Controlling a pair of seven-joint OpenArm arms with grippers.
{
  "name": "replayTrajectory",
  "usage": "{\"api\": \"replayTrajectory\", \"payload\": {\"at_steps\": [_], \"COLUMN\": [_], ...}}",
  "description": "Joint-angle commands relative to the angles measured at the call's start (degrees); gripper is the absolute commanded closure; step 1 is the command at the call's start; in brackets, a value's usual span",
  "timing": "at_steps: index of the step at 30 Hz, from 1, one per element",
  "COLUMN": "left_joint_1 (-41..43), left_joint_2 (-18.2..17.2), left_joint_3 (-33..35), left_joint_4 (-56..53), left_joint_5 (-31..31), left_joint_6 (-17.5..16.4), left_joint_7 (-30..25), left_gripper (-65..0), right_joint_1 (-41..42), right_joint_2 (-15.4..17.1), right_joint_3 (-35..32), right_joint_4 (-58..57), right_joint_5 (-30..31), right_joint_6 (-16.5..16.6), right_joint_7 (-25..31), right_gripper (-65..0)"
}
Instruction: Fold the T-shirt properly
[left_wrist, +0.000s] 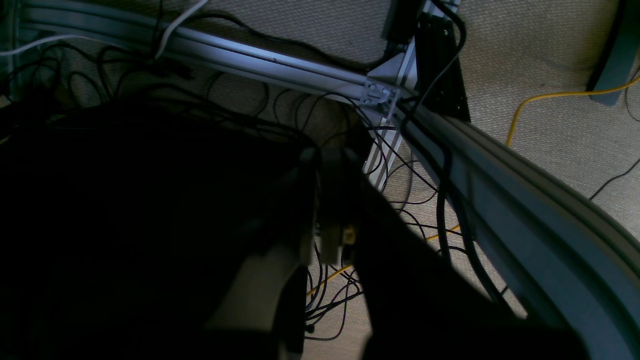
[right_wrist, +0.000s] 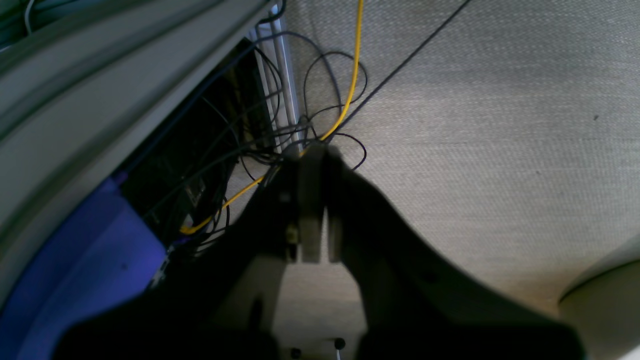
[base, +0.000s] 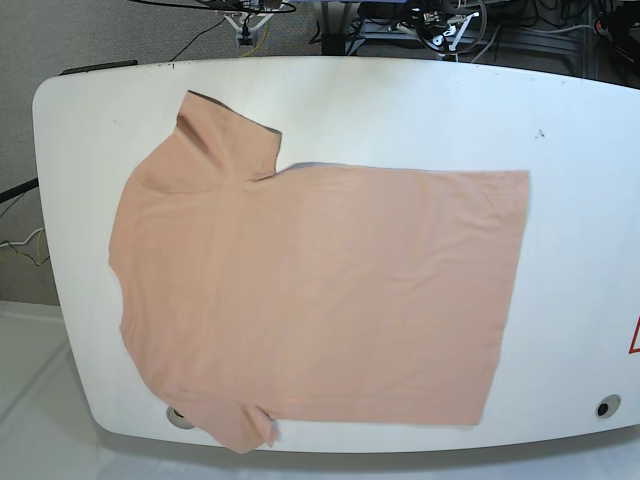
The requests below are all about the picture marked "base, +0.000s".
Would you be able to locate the peach pink T-shirt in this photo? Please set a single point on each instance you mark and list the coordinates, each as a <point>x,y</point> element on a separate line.
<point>323,292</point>

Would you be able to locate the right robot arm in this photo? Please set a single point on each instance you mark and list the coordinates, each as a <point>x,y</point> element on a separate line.
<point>247,17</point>

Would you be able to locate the right table cable grommet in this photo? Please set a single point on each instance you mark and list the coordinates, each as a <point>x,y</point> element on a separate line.
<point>608,406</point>

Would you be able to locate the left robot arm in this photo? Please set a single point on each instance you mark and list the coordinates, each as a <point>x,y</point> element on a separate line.
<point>441,25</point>

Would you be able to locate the aluminium frame rail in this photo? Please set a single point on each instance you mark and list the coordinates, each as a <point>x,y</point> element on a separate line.
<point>569,42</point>

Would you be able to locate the left table cable grommet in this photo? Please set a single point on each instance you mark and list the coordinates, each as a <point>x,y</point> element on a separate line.
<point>177,419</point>

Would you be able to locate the black table leg post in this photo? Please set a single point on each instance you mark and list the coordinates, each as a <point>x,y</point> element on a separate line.
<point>334,19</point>

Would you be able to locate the table cable grommet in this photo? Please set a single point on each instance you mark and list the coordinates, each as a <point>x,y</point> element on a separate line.
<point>177,419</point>
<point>608,406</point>

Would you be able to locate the black bar at left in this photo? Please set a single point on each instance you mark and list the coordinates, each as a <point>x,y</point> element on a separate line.
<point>18,190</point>

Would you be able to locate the red triangle sticker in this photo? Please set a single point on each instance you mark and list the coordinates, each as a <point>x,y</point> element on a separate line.
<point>635,345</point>

